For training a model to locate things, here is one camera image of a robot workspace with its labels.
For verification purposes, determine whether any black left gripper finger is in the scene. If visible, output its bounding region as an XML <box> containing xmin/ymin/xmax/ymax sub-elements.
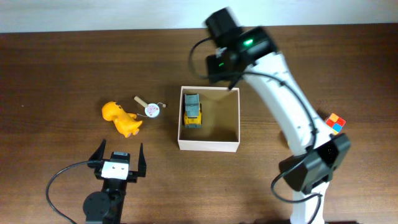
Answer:
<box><xmin>88</xmin><ymin>139</ymin><xmax>106</xmax><ymax>162</ymax></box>
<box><xmin>137</xmin><ymin>143</ymin><xmax>147</xmax><ymax>177</ymax></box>

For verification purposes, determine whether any orange rubber dinosaur toy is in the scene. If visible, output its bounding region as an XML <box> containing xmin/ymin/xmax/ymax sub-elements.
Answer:
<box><xmin>101</xmin><ymin>101</ymin><xmax>142</xmax><ymax>138</ymax></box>

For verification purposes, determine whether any yellow grey toy truck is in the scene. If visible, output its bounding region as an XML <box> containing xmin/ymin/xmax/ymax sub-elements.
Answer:
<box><xmin>183</xmin><ymin>93</ymin><xmax>202</xmax><ymax>128</ymax></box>

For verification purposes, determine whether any colourful puzzle cube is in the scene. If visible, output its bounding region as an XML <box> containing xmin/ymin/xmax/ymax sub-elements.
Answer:
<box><xmin>325</xmin><ymin>113</ymin><xmax>346</xmax><ymax>135</ymax></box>

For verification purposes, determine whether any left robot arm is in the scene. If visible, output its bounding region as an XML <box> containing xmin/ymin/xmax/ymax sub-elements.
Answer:
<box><xmin>83</xmin><ymin>139</ymin><xmax>147</xmax><ymax>224</ymax></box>

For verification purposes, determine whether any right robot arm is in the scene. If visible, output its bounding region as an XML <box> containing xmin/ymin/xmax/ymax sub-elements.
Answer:
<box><xmin>205</xmin><ymin>8</ymin><xmax>351</xmax><ymax>223</ymax></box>

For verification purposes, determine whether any wooden pig rattle drum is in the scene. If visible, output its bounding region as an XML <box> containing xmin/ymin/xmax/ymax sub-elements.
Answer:
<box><xmin>133</xmin><ymin>96</ymin><xmax>167</xmax><ymax>118</ymax></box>

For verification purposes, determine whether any pink cardboard box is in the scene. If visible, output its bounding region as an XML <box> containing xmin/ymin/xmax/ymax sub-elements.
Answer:
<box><xmin>177</xmin><ymin>86</ymin><xmax>241</xmax><ymax>152</ymax></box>

